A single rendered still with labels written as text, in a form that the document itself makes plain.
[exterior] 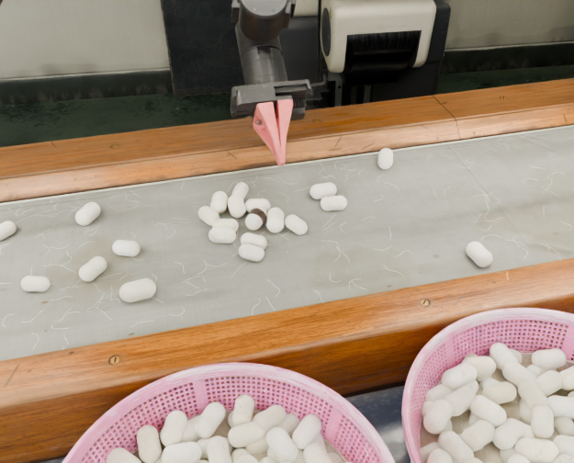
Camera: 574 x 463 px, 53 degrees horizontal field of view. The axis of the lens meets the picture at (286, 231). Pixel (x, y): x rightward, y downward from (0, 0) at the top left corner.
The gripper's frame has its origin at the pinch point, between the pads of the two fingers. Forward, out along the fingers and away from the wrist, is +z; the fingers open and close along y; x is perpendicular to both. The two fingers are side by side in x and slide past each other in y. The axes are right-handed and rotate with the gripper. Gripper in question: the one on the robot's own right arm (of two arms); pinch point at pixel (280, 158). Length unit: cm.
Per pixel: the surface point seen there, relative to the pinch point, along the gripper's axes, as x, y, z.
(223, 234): -2.6, -9.0, 9.5
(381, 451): -22.9, -0.9, 33.5
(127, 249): -2.4, -20.2, 9.6
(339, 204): -0.7, 6.1, 7.3
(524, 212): -3.3, 29.1, 12.5
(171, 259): -2.0, -15.4, 11.4
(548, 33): 162, 175, -108
